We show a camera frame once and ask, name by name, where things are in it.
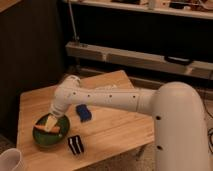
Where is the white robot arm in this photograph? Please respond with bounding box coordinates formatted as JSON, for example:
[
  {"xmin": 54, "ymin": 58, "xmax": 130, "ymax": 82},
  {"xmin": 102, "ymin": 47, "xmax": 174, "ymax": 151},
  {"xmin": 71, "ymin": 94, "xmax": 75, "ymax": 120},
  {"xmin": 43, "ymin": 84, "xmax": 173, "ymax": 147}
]
[{"xmin": 45, "ymin": 75, "xmax": 211, "ymax": 171}]

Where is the black striped eraser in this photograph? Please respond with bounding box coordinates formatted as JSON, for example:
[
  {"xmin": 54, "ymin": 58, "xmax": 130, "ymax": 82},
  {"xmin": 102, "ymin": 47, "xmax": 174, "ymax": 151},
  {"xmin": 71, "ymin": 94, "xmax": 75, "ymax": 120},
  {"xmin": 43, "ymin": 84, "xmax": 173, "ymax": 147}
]
[{"xmin": 68, "ymin": 135, "xmax": 84, "ymax": 155}]

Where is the green bowl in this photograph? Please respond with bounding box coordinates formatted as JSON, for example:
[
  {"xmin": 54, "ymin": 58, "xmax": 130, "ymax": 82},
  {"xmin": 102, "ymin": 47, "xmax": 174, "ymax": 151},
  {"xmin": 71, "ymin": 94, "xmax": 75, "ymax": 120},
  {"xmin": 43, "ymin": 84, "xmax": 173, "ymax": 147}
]
[{"xmin": 32, "ymin": 116, "xmax": 70, "ymax": 147}]

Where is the orange carrot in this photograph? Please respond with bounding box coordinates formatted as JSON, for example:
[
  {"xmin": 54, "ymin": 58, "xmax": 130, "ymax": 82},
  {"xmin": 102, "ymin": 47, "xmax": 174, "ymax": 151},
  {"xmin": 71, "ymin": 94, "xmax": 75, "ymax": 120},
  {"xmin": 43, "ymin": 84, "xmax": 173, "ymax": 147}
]
[{"xmin": 34, "ymin": 125, "xmax": 60, "ymax": 133}]

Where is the wooden table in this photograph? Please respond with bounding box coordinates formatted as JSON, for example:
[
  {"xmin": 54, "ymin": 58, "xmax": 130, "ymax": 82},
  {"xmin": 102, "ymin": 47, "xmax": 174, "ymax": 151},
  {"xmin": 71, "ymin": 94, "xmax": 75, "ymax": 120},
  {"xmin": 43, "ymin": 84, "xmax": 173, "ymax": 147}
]
[{"xmin": 16, "ymin": 69, "xmax": 156, "ymax": 171}]

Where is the white cup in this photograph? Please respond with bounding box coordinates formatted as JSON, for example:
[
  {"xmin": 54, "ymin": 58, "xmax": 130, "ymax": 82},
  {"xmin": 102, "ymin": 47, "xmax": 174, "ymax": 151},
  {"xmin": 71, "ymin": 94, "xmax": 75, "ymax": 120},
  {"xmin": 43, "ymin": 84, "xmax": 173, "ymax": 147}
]
[{"xmin": 0, "ymin": 148, "xmax": 25, "ymax": 171}]

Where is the long grey shelf beam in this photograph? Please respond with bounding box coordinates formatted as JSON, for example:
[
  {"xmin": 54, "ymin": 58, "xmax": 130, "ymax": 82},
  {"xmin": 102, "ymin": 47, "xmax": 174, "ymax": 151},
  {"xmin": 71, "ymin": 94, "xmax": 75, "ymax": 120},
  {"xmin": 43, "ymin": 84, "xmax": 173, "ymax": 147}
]
[{"xmin": 66, "ymin": 42, "xmax": 213, "ymax": 79}]

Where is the metal pole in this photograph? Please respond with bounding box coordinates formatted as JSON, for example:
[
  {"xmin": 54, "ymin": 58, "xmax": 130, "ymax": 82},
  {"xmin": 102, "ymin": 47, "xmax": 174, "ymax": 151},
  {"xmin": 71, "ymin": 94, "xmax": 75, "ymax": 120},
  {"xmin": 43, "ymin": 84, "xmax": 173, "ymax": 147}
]
[{"xmin": 68, "ymin": 0, "xmax": 79, "ymax": 44}]

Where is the upper shelf board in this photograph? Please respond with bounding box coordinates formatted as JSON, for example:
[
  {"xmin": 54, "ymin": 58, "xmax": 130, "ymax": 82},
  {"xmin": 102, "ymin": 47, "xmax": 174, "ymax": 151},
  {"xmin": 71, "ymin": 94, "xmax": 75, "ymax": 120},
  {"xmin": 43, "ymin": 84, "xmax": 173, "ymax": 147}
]
[{"xmin": 62, "ymin": 0, "xmax": 213, "ymax": 20}]

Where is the black cable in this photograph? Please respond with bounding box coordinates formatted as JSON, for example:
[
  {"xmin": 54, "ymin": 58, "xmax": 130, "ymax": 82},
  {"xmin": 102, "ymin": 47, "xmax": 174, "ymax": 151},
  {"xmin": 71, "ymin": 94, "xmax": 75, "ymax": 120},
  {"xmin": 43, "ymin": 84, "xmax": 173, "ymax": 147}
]
[{"xmin": 204, "ymin": 103, "xmax": 213, "ymax": 148}]

